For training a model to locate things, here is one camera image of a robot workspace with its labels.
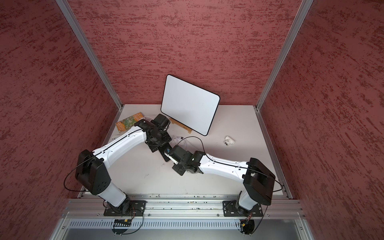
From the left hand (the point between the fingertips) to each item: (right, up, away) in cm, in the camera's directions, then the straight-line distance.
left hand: (164, 146), depth 83 cm
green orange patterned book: (-32, +13, +23) cm, 41 cm away
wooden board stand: (+6, +12, +19) cm, 23 cm away
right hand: (+9, -10, -3) cm, 14 cm away
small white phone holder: (+40, +1, +14) cm, 42 cm away
